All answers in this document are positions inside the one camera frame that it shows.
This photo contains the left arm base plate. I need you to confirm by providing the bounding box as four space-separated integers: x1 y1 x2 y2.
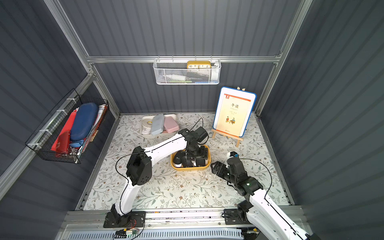
103 211 147 229

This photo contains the grey pencil case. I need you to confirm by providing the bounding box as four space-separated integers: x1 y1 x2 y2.
150 114 165 136

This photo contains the black wire side basket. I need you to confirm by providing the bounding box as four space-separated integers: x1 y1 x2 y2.
26 90 109 164

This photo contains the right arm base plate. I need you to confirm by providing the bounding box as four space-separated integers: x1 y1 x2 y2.
222 209 251 225

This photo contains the yellow clock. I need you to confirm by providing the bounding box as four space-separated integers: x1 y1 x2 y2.
187 60 212 70

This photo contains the silver mouse row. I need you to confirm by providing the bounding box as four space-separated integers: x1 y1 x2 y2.
173 163 183 168

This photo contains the black mouse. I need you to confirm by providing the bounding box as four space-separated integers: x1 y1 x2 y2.
173 151 186 164
192 159 205 167

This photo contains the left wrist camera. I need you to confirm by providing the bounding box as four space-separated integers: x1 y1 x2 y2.
194 127 209 144

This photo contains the pink box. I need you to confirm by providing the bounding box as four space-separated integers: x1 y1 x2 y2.
164 117 180 133

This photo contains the white tape roll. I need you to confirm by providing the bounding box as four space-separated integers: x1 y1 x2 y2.
141 119 153 135

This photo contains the red folder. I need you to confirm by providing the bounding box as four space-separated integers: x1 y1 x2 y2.
51 109 77 154

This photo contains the yellow plastic storage box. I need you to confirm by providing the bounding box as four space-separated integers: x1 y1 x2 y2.
170 145 212 171

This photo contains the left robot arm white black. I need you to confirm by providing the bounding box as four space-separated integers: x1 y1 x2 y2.
111 128 210 218

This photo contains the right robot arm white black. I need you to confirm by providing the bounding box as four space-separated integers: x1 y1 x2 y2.
211 155 320 240

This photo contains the blue pencil case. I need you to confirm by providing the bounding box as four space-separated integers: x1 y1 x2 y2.
70 103 99 142

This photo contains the white tray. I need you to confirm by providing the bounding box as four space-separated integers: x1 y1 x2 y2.
139 115 177 139

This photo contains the white wire wall basket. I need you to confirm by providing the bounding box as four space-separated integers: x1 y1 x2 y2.
153 59 222 85

